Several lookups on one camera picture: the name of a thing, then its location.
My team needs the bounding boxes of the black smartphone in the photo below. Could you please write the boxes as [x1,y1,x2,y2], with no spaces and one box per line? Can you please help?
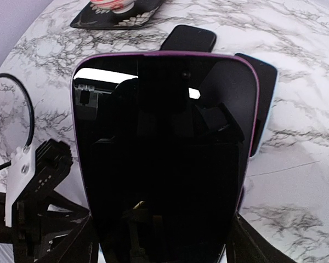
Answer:
[235,53,277,157]
[71,51,259,262]

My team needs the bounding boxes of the black phone case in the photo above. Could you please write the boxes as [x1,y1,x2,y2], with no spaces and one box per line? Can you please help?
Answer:
[160,25,217,53]

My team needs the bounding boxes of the black square plate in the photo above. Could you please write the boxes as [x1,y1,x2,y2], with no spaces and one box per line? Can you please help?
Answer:
[70,1,164,30]

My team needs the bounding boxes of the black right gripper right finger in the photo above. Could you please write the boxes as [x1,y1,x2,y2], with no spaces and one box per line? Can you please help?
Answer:
[226,213,295,263]

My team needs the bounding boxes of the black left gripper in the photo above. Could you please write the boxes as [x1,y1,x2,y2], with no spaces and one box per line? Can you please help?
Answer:
[0,139,90,262]

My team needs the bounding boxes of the black smartphone front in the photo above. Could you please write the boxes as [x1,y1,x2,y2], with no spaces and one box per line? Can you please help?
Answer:
[71,51,259,262]

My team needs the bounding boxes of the light blue phone case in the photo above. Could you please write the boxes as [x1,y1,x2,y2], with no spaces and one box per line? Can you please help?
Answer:
[234,53,278,158]

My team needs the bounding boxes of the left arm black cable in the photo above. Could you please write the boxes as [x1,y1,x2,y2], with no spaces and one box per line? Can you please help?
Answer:
[0,73,36,205]

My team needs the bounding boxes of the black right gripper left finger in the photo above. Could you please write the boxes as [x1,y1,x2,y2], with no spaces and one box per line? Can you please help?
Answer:
[34,214,99,262]

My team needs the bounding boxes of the red white patterned bowl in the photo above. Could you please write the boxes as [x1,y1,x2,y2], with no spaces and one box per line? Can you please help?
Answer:
[90,0,135,10]

